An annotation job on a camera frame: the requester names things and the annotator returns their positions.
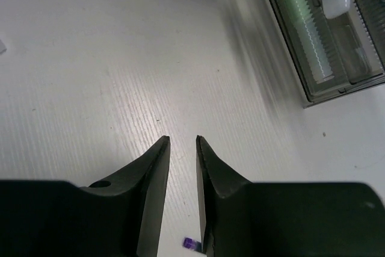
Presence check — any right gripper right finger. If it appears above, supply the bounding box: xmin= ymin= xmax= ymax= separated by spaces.
xmin=196 ymin=136 xmax=384 ymax=256

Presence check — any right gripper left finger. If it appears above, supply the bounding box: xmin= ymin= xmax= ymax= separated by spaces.
xmin=1 ymin=136 xmax=170 ymax=256

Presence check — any purple pen refill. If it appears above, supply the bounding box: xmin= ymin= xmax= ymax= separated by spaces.
xmin=182 ymin=237 xmax=202 ymax=253

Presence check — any clear acrylic drawer organizer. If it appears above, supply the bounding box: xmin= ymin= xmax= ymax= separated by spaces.
xmin=269 ymin=0 xmax=384 ymax=107

